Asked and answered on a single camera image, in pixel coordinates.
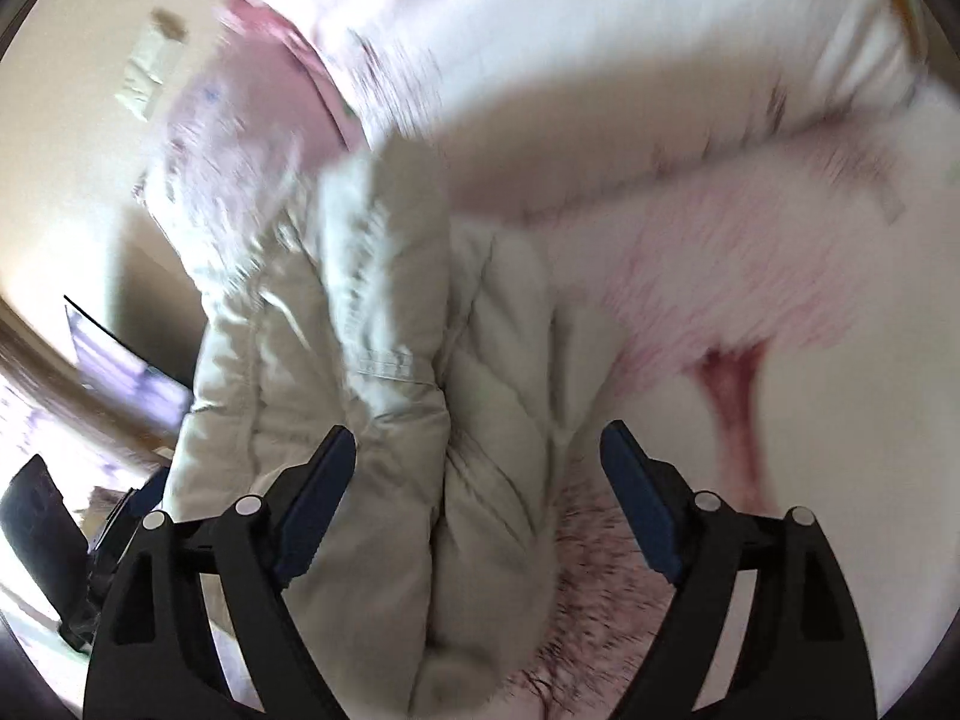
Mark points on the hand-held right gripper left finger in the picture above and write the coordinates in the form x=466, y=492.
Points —
x=315, y=510

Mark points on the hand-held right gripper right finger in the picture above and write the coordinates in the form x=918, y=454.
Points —
x=645, y=510

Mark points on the beige quilted jacket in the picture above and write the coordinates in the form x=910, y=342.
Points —
x=390, y=315

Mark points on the flat television screen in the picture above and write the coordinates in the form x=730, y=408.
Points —
x=120, y=371

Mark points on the pink bordered floral pillow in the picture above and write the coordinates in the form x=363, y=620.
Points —
x=217, y=187

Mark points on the large white floral pillow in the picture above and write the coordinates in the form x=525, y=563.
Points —
x=562, y=30

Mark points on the white wall switch panel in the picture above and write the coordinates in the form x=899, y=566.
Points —
x=150, y=64

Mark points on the yellow wooden frame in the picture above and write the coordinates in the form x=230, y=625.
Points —
x=911, y=15

